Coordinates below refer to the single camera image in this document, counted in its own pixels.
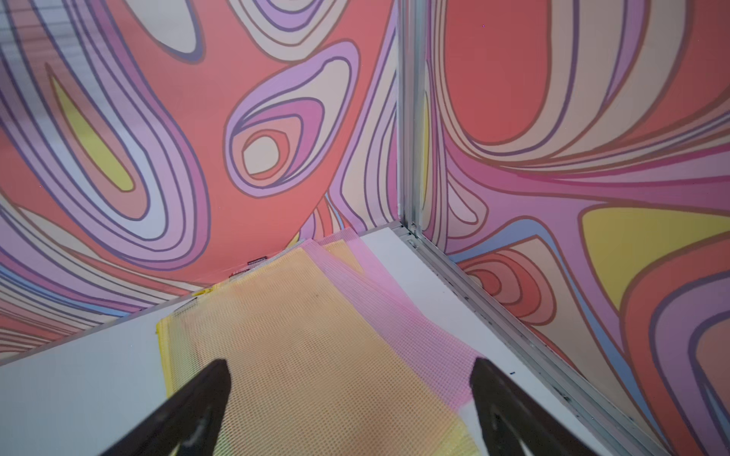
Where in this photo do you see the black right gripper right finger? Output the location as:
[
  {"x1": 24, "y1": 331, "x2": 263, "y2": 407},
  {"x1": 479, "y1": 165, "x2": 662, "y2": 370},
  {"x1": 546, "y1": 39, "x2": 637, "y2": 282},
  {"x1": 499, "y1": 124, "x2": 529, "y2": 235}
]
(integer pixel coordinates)
[{"x1": 470, "y1": 357, "x2": 595, "y2": 456}]

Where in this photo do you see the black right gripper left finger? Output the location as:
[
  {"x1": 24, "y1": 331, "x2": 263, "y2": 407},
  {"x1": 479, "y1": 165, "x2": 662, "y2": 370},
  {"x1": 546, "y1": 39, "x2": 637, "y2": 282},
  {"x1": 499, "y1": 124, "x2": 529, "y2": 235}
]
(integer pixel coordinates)
[{"x1": 104, "y1": 359, "x2": 232, "y2": 455}]

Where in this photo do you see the pale yellow document bag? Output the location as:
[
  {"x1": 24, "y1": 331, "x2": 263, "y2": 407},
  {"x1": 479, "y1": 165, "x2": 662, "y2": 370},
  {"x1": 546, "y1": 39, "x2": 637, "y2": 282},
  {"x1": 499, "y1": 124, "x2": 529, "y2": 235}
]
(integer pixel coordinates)
[{"x1": 157, "y1": 247, "x2": 478, "y2": 455}]

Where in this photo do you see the aluminium frame rail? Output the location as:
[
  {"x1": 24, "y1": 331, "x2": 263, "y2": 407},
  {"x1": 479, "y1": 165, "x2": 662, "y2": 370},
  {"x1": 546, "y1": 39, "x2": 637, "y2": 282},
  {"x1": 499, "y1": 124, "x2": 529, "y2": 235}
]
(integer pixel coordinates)
[{"x1": 397, "y1": 1, "x2": 667, "y2": 455}]

